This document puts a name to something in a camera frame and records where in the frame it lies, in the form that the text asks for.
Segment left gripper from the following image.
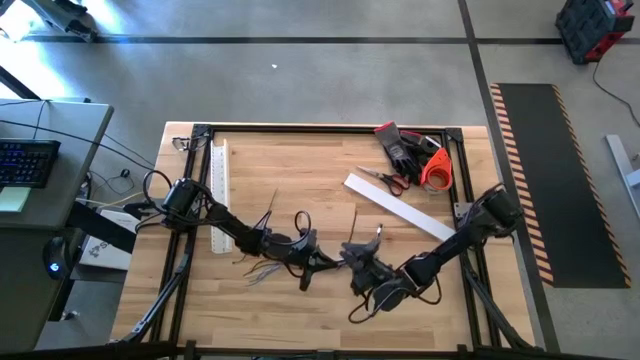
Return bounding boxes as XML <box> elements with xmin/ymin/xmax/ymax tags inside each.
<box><xmin>259</xmin><ymin>232</ymin><xmax>347</xmax><ymax>269</ymax></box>

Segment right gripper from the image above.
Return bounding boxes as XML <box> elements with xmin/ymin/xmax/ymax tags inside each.
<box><xmin>342</xmin><ymin>238</ymin><xmax>401</xmax><ymax>301</ymax></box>

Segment white wire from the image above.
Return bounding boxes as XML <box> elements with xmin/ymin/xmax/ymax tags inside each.
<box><xmin>247</xmin><ymin>223</ymin><xmax>385</xmax><ymax>287</ymax></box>

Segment black wire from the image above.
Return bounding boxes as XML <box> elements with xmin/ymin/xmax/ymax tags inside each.
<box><xmin>232</xmin><ymin>254</ymin><xmax>275</xmax><ymax>279</ymax></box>

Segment white slotted cable raceway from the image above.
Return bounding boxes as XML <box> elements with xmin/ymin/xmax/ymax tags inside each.
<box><xmin>208</xmin><ymin>138</ymin><xmax>234</xmax><ymax>255</ymax></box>

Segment white flat raceway cover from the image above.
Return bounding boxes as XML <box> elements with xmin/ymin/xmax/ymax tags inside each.
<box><xmin>342</xmin><ymin>172</ymin><xmax>457</xmax><ymax>242</ymax></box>

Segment grey black work glove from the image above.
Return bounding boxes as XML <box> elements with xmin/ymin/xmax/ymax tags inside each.
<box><xmin>373</xmin><ymin>120</ymin><xmax>426</xmax><ymax>185</ymax></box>
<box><xmin>399</xmin><ymin>129</ymin><xmax>444</xmax><ymax>169</ymax></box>

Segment orange tape dispenser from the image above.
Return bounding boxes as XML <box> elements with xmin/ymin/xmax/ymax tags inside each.
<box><xmin>418</xmin><ymin>147</ymin><xmax>455</xmax><ymax>195</ymax></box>

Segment black striped floor mat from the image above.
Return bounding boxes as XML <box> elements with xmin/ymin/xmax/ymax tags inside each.
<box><xmin>489</xmin><ymin>82</ymin><xmax>632</xmax><ymax>290</ymax></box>

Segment white printed box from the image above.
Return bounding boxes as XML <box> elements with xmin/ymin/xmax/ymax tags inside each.
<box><xmin>78</xmin><ymin>208</ymin><xmax>139</xmax><ymax>272</ymax></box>

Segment black flat bar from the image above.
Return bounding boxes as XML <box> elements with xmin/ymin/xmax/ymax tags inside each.
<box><xmin>67</xmin><ymin>199</ymin><xmax>139</xmax><ymax>255</ymax></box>

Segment grey desk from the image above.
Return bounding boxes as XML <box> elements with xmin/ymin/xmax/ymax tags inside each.
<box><xmin>0</xmin><ymin>98</ymin><xmax>115</xmax><ymax>354</ymax></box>

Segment grey metal profile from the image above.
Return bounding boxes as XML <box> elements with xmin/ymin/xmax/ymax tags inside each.
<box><xmin>604</xmin><ymin>133</ymin><xmax>640</xmax><ymax>221</ymax></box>

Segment black computer mouse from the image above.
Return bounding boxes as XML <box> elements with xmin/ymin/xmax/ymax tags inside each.
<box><xmin>43</xmin><ymin>235</ymin><xmax>69</xmax><ymax>280</ymax></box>

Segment black red tool case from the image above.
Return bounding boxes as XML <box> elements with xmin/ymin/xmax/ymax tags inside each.
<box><xmin>554</xmin><ymin>0</ymin><xmax>636</xmax><ymax>65</ymax></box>

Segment black keyboard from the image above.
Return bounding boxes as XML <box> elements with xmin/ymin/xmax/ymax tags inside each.
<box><xmin>0</xmin><ymin>138</ymin><xmax>62</xmax><ymax>189</ymax></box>

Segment green sticky note pad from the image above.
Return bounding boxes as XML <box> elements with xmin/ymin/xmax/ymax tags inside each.
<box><xmin>0</xmin><ymin>185</ymin><xmax>33</xmax><ymax>214</ymax></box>

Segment red handled scissors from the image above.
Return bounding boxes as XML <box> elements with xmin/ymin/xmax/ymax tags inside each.
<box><xmin>356</xmin><ymin>165</ymin><xmax>411</xmax><ymax>198</ymax></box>

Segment black aluminium table frame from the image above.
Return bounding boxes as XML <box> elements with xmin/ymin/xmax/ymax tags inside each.
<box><xmin>112</xmin><ymin>122</ymin><xmax>539</xmax><ymax>360</ymax></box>

